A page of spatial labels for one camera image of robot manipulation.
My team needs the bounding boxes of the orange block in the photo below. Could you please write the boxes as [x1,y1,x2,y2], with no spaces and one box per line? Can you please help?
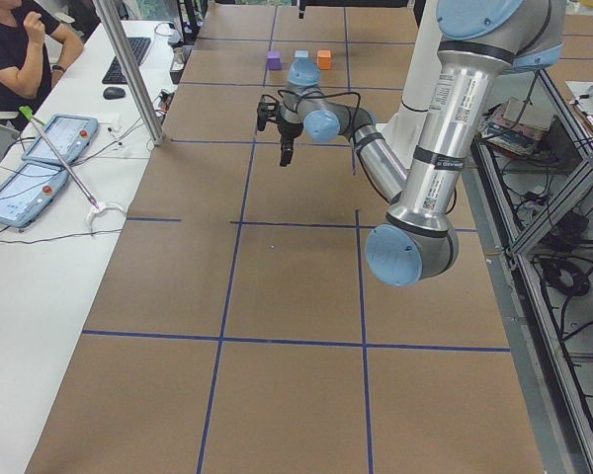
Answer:
[316,49,333,70]

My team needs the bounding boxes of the upper teach pendant tablet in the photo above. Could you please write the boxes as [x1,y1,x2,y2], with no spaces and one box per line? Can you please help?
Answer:
[22,114,99,165]

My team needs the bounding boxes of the reacher grabber stick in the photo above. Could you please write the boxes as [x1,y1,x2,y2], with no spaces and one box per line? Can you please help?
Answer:
[19,106,127,231]

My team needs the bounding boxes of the white side table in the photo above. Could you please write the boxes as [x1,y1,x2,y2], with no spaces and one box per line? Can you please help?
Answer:
[0,29,153,473]

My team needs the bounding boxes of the lower teach pendant tablet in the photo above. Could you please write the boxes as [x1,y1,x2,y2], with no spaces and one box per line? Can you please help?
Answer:
[0,160,68,228]

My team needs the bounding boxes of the stack of books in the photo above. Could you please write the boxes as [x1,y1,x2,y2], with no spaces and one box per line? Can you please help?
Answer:
[478,98,553,155]

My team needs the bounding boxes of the black keyboard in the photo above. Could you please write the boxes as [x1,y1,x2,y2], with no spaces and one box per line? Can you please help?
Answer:
[101,37,152,85]

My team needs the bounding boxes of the aluminium frame post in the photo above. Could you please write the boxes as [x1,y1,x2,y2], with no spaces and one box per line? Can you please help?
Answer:
[93,0,165,146]

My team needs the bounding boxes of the aluminium frame rack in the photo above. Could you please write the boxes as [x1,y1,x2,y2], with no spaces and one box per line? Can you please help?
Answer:
[470,72,593,473]

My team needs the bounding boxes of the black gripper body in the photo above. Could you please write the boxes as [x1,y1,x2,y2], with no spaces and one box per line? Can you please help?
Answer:
[277,120,302,146]

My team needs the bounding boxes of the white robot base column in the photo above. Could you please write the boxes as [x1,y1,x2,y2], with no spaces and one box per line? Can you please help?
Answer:
[379,0,442,150]

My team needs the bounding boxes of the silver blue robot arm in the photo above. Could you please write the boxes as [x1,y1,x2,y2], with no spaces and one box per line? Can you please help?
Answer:
[257,1,565,286]

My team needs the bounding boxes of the person in black shirt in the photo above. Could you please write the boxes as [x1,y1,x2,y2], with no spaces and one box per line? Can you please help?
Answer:
[0,1,83,114]

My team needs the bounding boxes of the purple block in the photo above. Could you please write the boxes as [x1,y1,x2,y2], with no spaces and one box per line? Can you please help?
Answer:
[266,50,282,71]

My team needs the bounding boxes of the teach pendant tablet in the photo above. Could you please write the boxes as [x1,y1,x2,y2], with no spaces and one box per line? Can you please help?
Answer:
[0,160,68,228]
[22,114,99,165]

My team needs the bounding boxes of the black computer mouse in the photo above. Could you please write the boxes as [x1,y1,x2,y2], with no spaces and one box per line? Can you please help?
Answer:
[103,86,126,100]

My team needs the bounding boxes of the metal cup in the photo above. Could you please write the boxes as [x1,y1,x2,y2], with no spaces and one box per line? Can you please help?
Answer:
[171,47,186,72]

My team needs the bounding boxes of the coiled black cable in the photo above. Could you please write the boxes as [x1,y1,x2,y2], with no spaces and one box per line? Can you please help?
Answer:
[541,256,592,297]

